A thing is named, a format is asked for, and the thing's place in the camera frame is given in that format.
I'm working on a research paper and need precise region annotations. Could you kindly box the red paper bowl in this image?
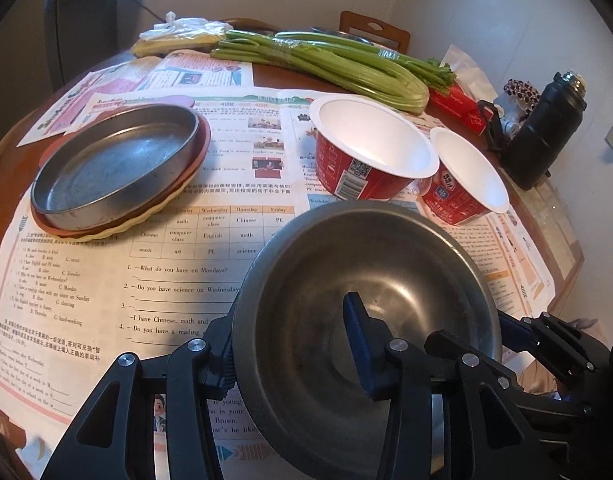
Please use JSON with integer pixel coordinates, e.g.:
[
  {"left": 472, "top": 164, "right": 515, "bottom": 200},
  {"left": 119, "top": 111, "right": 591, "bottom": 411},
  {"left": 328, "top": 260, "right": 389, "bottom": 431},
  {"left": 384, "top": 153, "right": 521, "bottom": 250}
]
[
  {"left": 309, "top": 94, "right": 440, "bottom": 201},
  {"left": 420, "top": 127, "right": 510, "bottom": 226}
]

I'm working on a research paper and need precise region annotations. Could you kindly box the large steel bowl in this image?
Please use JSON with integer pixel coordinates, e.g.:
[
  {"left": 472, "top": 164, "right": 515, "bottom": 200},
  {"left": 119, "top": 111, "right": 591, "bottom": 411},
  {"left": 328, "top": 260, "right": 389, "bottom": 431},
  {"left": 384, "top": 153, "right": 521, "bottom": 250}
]
[{"left": 231, "top": 200, "right": 502, "bottom": 480}]

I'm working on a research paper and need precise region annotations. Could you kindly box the black thermos flask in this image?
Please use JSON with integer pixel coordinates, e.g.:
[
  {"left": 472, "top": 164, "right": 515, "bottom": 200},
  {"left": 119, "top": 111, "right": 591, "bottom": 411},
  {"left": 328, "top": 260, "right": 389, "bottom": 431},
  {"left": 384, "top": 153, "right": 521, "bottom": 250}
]
[{"left": 479, "top": 71, "right": 588, "bottom": 192}]

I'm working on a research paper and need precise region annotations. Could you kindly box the white plastic bag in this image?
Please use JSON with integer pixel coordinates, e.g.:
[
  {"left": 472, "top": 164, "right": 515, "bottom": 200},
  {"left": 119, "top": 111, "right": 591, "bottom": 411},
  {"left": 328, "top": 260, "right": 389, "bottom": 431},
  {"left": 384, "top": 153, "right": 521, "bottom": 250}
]
[{"left": 439, "top": 45, "right": 499, "bottom": 103}]

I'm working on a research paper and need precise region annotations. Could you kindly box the curved back wooden chair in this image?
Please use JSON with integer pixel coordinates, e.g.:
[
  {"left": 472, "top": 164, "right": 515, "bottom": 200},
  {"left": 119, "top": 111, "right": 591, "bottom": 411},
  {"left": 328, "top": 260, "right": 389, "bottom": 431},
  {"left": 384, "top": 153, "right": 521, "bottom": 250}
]
[{"left": 221, "top": 17, "right": 282, "bottom": 33}]

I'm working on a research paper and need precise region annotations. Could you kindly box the brown dotted pouch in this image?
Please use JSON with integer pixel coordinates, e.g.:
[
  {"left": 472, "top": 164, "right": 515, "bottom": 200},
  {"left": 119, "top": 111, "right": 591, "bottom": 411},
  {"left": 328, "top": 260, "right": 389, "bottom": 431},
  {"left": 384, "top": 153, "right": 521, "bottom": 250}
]
[{"left": 503, "top": 79, "right": 539, "bottom": 111}]

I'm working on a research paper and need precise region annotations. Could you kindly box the orange plastic plate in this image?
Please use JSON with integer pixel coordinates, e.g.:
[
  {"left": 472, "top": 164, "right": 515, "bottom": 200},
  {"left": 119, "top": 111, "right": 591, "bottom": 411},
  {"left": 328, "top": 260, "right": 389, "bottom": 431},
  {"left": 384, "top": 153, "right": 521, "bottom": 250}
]
[{"left": 39, "top": 95, "right": 212, "bottom": 238}]

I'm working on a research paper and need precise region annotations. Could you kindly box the red tissue box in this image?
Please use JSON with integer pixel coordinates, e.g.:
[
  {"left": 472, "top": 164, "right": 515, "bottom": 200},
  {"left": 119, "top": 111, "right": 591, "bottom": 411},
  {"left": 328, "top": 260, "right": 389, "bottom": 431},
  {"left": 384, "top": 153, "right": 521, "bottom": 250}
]
[{"left": 429, "top": 85, "right": 487, "bottom": 136}]

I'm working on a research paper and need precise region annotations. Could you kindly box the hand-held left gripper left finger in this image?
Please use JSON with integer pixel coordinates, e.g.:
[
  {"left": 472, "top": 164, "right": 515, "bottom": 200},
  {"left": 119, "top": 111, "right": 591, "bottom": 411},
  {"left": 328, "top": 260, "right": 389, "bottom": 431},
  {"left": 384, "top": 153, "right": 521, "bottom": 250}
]
[{"left": 41, "top": 310, "right": 237, "bottom": 480}]

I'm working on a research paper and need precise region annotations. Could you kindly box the newspaper with arrow border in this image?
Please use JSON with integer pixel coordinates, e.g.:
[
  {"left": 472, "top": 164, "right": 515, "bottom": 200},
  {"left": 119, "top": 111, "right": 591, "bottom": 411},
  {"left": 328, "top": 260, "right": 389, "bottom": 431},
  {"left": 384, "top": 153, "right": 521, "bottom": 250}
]
[{"left": 0, "top": 92, "right": 507, "bottom": 480}]

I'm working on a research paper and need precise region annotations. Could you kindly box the pink printed newspaper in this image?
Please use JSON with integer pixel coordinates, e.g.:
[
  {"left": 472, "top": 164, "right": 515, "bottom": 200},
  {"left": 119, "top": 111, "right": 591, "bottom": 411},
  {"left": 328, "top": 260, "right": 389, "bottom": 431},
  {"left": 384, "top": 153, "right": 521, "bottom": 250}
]
[{"left": 16, "top": 50, "right": 254, "bottom": 148}]

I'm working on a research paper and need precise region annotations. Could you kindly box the shallow steel plate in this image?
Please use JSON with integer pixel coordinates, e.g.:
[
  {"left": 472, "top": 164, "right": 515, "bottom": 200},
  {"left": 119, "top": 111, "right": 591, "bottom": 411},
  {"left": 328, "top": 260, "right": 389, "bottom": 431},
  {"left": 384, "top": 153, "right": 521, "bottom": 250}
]
[{"left": 30, "top": 104, "right": 200, "bottom": 231}]

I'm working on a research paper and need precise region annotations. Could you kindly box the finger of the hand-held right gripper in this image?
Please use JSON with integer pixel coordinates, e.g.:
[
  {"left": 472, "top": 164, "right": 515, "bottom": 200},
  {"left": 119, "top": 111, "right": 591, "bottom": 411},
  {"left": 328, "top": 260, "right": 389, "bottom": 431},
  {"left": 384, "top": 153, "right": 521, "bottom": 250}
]
[
  {"left": 496, "top": 310, "right": 609, "bottom": 376},
  {"left": 425, "top": 330, "right": 524, "bottom": 401}
]

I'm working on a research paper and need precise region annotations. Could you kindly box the dark grey refrigerator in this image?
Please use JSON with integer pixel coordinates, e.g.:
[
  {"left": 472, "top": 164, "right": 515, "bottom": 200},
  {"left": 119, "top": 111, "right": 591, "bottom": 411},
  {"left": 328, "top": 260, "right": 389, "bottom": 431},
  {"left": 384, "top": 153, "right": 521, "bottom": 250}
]
[{"left": 44, "top": 0, "right": 152, "bottom": 86}]

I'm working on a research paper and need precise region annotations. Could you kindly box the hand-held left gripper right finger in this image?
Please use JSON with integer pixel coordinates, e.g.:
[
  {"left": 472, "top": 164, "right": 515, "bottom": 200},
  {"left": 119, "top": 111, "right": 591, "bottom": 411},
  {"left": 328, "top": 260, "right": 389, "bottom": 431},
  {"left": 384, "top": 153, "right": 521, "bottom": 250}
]
[{"left": 342, "top": 291, "right": 542, "bottom": 480}]

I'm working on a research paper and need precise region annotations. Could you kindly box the small steel bowl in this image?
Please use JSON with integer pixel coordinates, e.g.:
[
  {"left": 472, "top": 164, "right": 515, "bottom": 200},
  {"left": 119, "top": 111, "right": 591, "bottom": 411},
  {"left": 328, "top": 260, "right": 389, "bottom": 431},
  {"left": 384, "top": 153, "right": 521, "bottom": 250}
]
[{"left": 309, "top": 26, "right": 382, "bottom": 46}]

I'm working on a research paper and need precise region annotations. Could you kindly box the celery bunch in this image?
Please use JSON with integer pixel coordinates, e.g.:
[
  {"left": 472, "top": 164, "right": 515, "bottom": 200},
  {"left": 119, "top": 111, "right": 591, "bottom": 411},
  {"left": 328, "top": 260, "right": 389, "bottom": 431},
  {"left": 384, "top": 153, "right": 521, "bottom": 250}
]
[{"left": 210, "top": 30, "right": 457, "bottom": 115}]

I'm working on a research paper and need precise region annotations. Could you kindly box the black power cable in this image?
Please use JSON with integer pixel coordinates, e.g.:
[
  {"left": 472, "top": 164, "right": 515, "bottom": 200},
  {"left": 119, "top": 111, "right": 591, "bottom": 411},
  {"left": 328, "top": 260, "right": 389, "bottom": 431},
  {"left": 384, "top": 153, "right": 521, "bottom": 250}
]
[{"left": 135, "top": 0, "right": 163, "bottom": 27}]

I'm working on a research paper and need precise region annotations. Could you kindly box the newspaper sheet with cartoon figures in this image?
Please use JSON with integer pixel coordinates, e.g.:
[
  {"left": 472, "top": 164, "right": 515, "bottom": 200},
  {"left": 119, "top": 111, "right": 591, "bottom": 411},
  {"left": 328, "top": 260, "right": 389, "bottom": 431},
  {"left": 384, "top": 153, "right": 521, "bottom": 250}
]
[{"left": 486, "top": 200, "right": 558, "bottom": 321}]

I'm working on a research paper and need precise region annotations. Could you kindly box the clear bag of yellow food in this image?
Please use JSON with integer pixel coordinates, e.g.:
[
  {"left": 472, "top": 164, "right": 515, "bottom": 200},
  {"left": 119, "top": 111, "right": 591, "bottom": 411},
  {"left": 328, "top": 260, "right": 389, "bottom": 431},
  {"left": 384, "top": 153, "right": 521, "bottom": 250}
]
[{"left": 131, "top": 10, "right": 234, "bottom": 58}]

